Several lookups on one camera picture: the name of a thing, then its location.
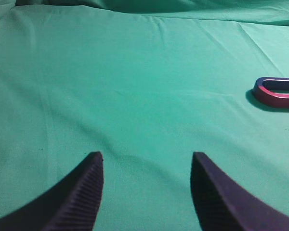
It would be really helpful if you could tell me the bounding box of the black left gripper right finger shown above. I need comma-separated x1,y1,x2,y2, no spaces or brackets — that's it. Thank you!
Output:
190,152,289,231

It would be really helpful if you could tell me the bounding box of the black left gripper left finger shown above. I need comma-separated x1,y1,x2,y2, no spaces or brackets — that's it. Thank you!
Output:
0,152,104,231

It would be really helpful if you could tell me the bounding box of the red horseshoe magnet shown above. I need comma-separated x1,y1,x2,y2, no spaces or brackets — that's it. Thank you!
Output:
252,77,289,109

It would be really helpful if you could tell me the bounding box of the green backdrop cloth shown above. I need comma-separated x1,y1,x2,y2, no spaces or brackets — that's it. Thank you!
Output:
0,0,289,26

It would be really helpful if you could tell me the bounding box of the green table cloth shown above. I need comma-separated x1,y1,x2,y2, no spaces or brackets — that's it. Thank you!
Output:
0,5,289,231

